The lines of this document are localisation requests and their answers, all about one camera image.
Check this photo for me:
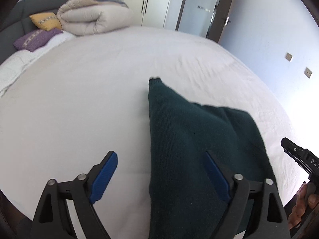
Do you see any dark green knit sweater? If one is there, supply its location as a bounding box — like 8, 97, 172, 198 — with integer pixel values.
148, 78, 275, 238

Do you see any person's right hand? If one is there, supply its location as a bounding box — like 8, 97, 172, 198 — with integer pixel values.
288, 182, 318, 229

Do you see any white bed mattress sheet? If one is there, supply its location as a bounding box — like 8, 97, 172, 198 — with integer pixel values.
1, 26, 307, 238

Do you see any white pillow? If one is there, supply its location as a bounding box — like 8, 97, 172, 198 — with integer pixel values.
0, 31, 76, 97

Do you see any purple patterned cushion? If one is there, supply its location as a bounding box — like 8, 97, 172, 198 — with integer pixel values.
13, 28, 63, 52

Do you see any brown wooden door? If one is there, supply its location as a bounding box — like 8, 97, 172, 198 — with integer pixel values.
208, 0, 234, 43

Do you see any frosted glass door panel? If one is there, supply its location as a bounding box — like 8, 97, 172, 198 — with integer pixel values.
175, 0, 222, 43

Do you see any dark grey headboard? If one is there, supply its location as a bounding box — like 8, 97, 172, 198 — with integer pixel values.
0, 0, 68, 63

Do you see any yellow patterned cushion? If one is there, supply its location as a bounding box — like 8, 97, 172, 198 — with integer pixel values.
29, 12, 62, 31

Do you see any beige folded duvet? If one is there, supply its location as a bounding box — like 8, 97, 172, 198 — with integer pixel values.
56, 0, 134, 36

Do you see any wall socket plate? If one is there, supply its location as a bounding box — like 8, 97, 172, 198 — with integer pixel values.
304, 67, 312, 78
285, 52, 292, 62

